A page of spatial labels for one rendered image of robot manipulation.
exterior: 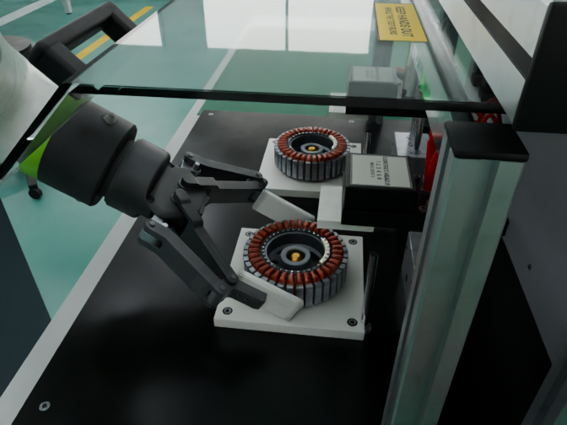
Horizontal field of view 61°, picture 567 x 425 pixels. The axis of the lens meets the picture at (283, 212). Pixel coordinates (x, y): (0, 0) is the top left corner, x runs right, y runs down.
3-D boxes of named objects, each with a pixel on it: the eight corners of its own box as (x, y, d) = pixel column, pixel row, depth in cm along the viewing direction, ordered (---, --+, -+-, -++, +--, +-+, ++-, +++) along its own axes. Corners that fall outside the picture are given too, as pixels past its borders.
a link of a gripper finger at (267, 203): (251, 208, 57) (252, 205, 58) (301, 235, 59) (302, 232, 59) (263, 191, 55) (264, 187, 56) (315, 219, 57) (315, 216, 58)
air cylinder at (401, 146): (391, 189, 70) (396, 155, 66) (389, 163, 76) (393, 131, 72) (428, 190, 69) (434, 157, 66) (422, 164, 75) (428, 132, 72)
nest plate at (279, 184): (254, 194, 68) (254, 186, 68) (269, 144, 80) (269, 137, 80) (361, 201, 67) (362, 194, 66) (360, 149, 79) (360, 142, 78)
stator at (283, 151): (274, 184, 68) (274, 160, 66) (273, 146, 77) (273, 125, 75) (353, 183, 69) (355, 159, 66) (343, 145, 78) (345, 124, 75)
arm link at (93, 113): (52, 117, 40) (99, 76, 48) (25, 210, 47) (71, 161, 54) (120, 153, 41) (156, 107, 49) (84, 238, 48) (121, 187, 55)
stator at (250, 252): (235, 305, 50) (233, 279, 47) (253, 237, 59) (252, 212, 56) (344, 315, 49) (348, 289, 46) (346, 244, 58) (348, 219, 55)
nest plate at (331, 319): (213, 326, 49) (213, 318, 48) (241, 234, 61) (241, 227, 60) (363, 341, 48) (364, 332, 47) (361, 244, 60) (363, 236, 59)
